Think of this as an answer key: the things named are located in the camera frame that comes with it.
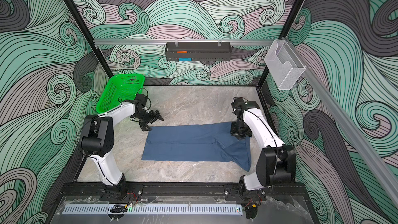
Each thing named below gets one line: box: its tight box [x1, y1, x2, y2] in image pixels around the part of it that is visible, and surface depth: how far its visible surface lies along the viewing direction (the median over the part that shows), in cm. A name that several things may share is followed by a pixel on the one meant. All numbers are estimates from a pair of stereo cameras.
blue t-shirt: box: [141, 121, 252, 173], surface depth 90 cm
